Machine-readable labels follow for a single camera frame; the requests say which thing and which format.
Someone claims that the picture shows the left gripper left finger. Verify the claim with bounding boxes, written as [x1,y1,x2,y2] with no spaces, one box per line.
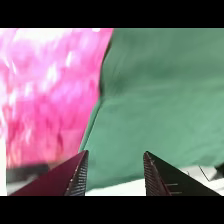
[10,149,90,197]

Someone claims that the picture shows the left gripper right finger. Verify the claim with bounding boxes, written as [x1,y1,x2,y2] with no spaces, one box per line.
[142,150,222,197]

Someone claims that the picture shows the green shirt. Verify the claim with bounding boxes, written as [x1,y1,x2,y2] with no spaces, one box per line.
[78,28,224,193]

